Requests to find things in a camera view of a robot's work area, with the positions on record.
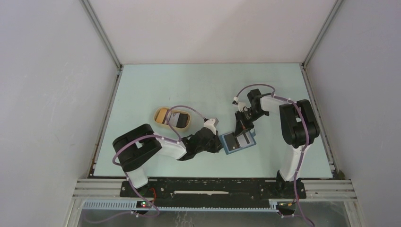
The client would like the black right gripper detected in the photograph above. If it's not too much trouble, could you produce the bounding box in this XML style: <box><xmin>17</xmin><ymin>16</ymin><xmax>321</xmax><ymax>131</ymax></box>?
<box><xmin>234</xmin><ymin>108</ymin><xmax>267</xmax><ymax>138</ymax></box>

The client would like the white grey credit card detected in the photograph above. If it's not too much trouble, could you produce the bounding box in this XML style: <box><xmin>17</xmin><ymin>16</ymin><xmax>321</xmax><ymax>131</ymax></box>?
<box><xmin>236</xmin><ymin>132</ymin><xmax>255</xmax><ymax>148</ymax></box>

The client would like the black credit card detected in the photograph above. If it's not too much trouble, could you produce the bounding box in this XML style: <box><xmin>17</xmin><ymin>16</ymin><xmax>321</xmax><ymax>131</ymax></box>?
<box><xmin>222</xmin><ymin>132</ymin><xmax>240</xmax><ymax>154</ymax></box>

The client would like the blue card holder wallet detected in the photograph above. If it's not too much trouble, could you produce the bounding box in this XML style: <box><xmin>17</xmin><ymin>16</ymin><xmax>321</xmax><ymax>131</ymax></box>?
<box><xmin>219</xmin><ymin>130</ymin><xmax>256</xmax><ymax>155</ymax></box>

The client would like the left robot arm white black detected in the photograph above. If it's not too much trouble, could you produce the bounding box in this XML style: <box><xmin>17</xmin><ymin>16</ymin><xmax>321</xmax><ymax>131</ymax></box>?
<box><xmin>112</xmin><ymin>123</ymin><xmax>223</xmax><ymax>197</ymax></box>

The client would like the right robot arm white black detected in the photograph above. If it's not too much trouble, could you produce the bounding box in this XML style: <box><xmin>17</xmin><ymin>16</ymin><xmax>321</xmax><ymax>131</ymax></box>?
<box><xmin>233</xmin><ymin>89</ymin><xmax>320</xmax><ymax>198</ymax></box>

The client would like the beige oval card tray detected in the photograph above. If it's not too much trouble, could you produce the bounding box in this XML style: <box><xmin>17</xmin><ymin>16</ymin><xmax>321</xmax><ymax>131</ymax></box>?
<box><xmin>154</xmin><ymin>107</ymin><xmax>191</xmax><ymax>130</ymax></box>

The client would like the gold credit card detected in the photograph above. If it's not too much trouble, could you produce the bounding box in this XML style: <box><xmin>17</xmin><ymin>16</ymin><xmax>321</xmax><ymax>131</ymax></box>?
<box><xmin>155</xmin><ymin>108</ymin><xmax>168</xmax><ymax>124</ymax></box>

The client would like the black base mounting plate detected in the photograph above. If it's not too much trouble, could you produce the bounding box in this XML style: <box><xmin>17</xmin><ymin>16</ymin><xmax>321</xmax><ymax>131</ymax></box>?
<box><xmin>120</xmin><ymin>177</ymin><xmax>306</xmax><ymax>209</ymax></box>

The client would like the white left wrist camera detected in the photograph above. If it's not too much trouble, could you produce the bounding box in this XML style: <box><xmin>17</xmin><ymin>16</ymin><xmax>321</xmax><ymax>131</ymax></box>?
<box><xmin>203</xmin><ymin>118</ymin><xmax>218</xmax><ymax>135</ymax></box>

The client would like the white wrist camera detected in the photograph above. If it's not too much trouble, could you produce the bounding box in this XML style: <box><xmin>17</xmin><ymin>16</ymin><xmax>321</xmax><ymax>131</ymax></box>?
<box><xmin>232</xmin><ymin>96</ymin><xmax>246</xmax><ymax>112</ymax></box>
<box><xmin>203</xmin><ymin>118</ymin><xmax>218</xmax><ymax>135</ymax></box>

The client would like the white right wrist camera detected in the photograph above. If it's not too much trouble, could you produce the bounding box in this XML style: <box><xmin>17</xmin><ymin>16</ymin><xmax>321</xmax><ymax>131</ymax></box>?
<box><xmin>232</xmin><ymin>96</ymin><xmax>246</xmax><ymax>112</ymax></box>

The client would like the aluminium frame rail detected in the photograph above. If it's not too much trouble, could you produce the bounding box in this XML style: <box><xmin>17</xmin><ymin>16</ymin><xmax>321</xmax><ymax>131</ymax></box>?
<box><xmin>64</xmin><ymin>178</ymin><xmax>367</xmax><ymax>227</ymax></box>

